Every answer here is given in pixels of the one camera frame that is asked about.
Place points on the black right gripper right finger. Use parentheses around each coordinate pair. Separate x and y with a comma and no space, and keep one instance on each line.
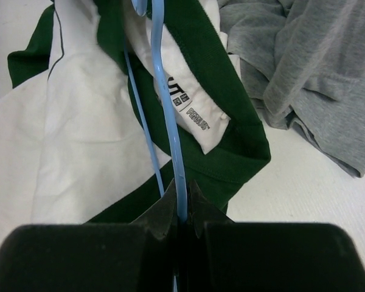
(201,211)

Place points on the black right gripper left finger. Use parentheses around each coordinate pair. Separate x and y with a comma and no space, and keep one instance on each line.
(159,221)

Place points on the green and white t shirt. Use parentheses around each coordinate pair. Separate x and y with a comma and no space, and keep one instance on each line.
(72,146)

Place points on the blue wire hanger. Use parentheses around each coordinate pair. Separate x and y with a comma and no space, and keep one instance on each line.
(157,12)

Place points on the grey t shirt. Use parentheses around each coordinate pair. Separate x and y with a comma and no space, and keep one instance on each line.
(303,63)

